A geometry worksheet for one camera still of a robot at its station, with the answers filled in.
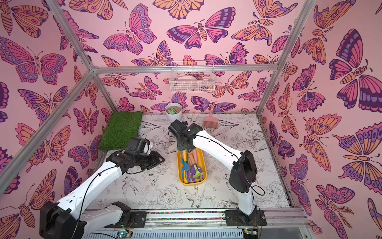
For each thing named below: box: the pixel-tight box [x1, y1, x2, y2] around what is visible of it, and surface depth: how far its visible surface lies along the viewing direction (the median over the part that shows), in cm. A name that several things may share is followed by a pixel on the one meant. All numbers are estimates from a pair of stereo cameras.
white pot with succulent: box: [164, 102, 183, 123], surface depth 109 cm
